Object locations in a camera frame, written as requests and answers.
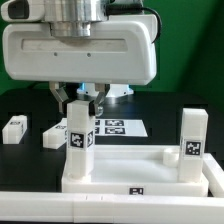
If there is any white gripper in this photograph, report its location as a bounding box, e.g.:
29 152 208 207
3 15 158 117

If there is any white desk top tray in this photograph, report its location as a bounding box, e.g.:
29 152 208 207
61 145 209 197

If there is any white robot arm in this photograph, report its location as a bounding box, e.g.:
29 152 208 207
0 0 161 116

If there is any white marker sheet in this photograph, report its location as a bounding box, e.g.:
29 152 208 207
59 117 148 138

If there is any white front fence bar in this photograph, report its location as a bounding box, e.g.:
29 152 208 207
0 192 224 224

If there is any white fence bar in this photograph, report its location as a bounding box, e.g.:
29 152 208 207
0 192 224 224
203 153 224 198

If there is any white right fence bar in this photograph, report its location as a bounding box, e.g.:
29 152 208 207
203 153 224 198

